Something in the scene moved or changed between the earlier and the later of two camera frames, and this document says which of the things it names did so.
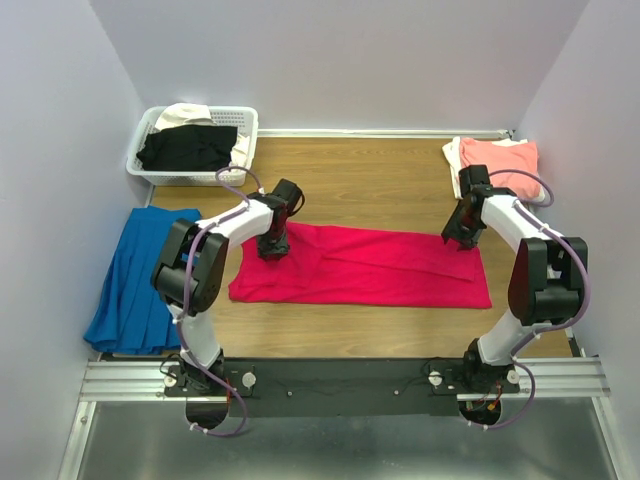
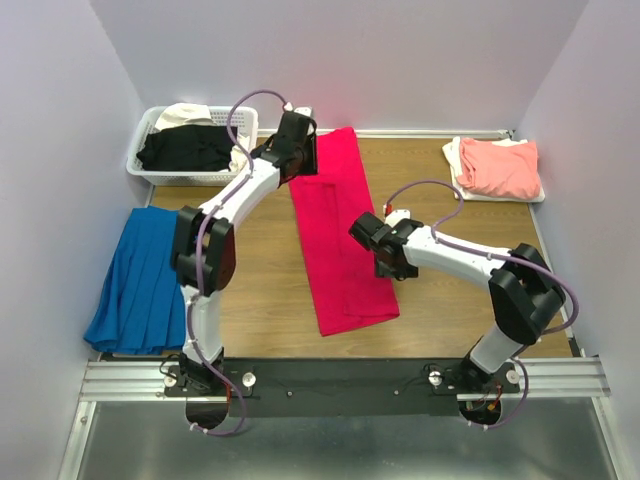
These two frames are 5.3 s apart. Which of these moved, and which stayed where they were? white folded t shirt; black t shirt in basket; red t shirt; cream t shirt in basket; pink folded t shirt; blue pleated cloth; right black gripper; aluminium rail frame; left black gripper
Moved: left black gripper; right black gripper; red t shirt
Stayed: white folded t shirt; aluminium rail frame; black t shirt in basket; cream t shirt in basket; blue pleated cloth; pink folded t shirt
